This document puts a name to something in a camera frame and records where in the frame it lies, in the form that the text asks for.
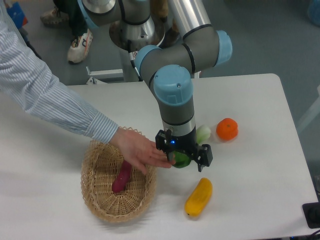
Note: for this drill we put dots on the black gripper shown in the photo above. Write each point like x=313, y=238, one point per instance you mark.
x=185, y=144

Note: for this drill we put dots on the purple sweet potato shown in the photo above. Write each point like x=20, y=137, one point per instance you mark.
x=123, y=177

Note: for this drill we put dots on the striped shirt forearm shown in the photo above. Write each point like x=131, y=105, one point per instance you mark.
x=29, y=81

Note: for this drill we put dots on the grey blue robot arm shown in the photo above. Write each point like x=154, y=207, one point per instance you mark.
x=166, y=72

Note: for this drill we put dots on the woven wicker basket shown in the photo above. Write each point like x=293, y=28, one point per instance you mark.
x=100, y=167

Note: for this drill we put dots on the person's bare hand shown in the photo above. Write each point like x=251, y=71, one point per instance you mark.
x=139, y=151

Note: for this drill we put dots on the green bok choy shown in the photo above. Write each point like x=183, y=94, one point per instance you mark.
x=203, y=133

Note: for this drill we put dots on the orange tangerine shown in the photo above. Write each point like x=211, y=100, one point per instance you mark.
x=227, y=129

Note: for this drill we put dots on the yellow mango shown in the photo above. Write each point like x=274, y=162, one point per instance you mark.
x=199, y=198

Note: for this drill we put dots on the brown shoe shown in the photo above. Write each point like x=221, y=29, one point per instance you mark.
x=172, y=36

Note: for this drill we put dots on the black device at table edge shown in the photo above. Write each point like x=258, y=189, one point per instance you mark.
x=312, y=214

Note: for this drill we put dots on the white orange sneaker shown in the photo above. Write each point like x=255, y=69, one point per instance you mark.
x=79, y=48

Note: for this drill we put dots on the white bracket clamp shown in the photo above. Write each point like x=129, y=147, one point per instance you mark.
x=197, y=75

